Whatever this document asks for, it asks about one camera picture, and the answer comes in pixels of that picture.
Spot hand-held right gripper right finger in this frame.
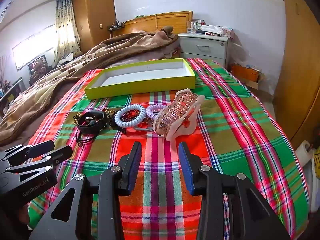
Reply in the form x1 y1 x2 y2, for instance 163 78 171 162
178 142 291 240

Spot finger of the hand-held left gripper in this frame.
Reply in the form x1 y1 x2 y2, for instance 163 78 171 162
5 146 73 174
0 140 55 162

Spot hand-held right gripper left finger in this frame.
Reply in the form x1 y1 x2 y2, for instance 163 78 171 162
29 141 142 240

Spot grey hair ties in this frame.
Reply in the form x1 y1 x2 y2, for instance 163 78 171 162
132 122 157 132

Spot light blue spiral hair tie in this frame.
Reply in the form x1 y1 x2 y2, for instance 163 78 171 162
115 104 147 130

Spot black wristband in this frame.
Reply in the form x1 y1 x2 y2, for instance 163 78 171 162
76 110 108 132

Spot small gold black clip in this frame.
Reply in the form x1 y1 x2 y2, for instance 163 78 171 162
101 107 118 128

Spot pink hair claw clip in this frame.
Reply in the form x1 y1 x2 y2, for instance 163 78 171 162
152 88 206 142

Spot purple spiral hair tie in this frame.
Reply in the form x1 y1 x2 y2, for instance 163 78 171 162
146 104 167 120

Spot white tray green rim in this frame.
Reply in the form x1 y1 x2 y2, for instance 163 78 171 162
84 58 196 100

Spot colourful plaid cloth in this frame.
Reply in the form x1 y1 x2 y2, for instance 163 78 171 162
27 58 310 240

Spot brown plush bear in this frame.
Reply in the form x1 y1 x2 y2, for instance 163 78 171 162
29 55 50 78

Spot brown paw-print blanket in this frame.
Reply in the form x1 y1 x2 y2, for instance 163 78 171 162
0 26 179 147

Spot window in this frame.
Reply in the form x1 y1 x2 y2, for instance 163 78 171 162
12 24 55 72

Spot orange box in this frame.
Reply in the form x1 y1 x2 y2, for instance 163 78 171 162
231 64 262 83

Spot white paper roll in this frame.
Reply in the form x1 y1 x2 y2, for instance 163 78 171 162
295 140 313 167

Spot patterned curtain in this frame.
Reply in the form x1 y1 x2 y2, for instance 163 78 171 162
54 0 81 65

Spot grey nightstand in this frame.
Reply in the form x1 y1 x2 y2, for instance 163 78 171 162
178 32 234 68

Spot clear glass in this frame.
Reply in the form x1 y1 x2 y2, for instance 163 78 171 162
186 20 198 34

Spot wooden wardrobe beside window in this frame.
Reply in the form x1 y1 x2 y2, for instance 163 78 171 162
72 0 117 53

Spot clutter of small packets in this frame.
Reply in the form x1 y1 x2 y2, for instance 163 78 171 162
197 20 234 38

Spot wooden headboard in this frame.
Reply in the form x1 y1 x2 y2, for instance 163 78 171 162
114 11 193 37

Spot large wooden wardrobe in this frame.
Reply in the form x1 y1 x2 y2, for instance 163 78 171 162
272 0 320 150

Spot black cord necklace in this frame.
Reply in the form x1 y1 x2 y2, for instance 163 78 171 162
75 130 97 147

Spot red bead bracelet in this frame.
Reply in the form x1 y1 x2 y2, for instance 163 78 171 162
120 110 140 122

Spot small wall shelf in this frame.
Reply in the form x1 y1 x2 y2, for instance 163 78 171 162
107 20 125 31

